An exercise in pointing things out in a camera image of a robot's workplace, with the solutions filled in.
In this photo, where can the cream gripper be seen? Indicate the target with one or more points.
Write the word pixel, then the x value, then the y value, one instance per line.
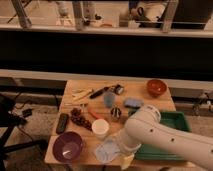
pixel 126 161

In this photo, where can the light blue towel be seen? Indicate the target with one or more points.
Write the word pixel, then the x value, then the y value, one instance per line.
pixel 107 151

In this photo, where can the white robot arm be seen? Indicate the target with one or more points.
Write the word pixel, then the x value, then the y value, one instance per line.
pixel 203 148

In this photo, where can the white paper cup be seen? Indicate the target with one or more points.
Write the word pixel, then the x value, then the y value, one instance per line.
pixel 100 128

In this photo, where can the translucent blue cup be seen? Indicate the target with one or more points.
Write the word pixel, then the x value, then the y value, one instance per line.
pixel 109 98

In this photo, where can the small metal cup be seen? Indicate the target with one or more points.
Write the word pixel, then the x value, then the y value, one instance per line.
pixel 118 89

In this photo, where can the black white striped ball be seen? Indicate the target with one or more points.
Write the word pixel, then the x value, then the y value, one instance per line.
pixel 115 113

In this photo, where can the blue sponge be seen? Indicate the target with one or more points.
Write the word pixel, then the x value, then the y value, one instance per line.
pixel 132 103

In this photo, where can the purple bowl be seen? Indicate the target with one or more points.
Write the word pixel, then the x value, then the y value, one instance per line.
pixel 67 147

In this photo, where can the green plastic tray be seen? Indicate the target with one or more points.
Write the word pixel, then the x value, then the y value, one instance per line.
pixel 143 127

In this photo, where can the dark grape bunch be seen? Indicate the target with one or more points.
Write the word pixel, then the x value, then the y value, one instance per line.
pixel 78 119

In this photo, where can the black remote control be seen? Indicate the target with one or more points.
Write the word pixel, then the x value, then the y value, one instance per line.
pixel 62 122

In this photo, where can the red bowl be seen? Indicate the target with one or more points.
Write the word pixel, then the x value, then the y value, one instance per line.
pixel 156 87

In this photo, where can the cream plastic utensil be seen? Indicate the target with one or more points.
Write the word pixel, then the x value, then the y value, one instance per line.
pixel 81 94

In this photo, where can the red handled tool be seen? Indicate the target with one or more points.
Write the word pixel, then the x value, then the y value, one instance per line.
pixel 92 113

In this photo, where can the black handled brush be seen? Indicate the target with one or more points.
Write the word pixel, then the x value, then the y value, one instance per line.
pixel 100 92

